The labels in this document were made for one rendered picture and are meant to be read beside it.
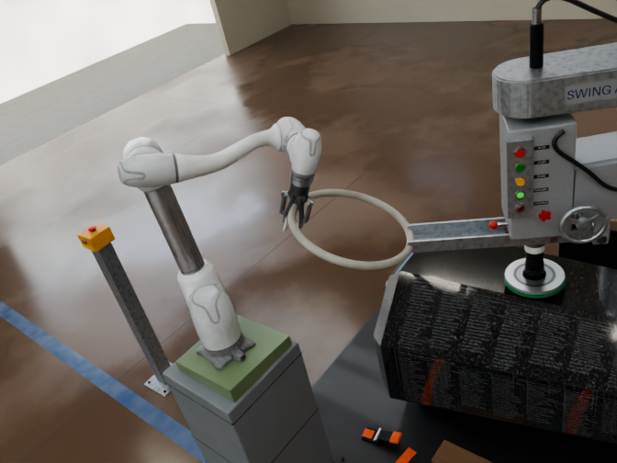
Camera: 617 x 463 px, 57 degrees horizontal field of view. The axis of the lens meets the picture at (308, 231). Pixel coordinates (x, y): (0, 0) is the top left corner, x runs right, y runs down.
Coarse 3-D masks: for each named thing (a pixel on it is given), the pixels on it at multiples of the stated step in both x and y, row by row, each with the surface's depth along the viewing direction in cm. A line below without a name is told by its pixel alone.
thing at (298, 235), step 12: (312, 192) 227; (324, 192) 229; (336, 192) 231; (348, 192) 232; (372, 204) 233; (384, 204) 230; (288, 216) 212; (396, 216) 226; (300, 240) 201; (408, 240) 213; (312, 252) 198; (324, 252) 197; (408, 252) 206; (336, 264) 196; (348, 264) 195; (360, 264) 195; (372, 264) 196; (384, 264) 198; (396, 264) 201
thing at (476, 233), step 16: (416, 224) 217; (432, 224) 216; (448, 224) 215; (464, 224) 214; (480, 224) 213; (592, 224) 201; (416, 240) 209; (432, 240) 207; (448, 240) 206; (464, 240) 205; (480, 240) 204; (496, 240) 203; (512, 240) 202; (528, 240) 202; (544, 240) 201; (560, 240) 200
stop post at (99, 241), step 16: (96, 224) 284; (80, 240) 280; (96, 240) 275; (112, 240) 282; (96, 256) 285; (112, 256) 286; (112, 272) 288; (112, 288) 297; (128, 288) 298; (128, 304) 300; (128, 320) 309; (144, 320) 310; (144, 336) 312; (144, 352) 322; (160, 352) 323; (160, 368) 326; (144, 384) 336; (160, 384) 333
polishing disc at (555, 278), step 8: (512, 264) 224; (520, 264) 223; (544, 264) 220; (552, 264) 219; (512, 272) 220; (520, 272) 219; (552, 272) 216; (560, 272) 215; (512, 280) 216; (520, 280) 215; (528, 280) 214; (544, 280) 213; (552, 280) 212; (560, 280) 211; (520, 288) 212; (528, 288) 211; (536, 288) 210; (544, 288) 209; (552, 288) 208
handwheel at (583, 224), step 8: (576, 208) 181; (584, 208) 180; (592, 208) 180; (568, 216) 183; (576, 216) 189; (600, 216) 181; (560, 224) 185; (576, 224) 184; (584, 224) 183; (560, 232) 187; (584, 232) 186; (600, 232) 184; (568, 240) 188; (576, 240) 187; (584, 240) 187; (592, 240) 186
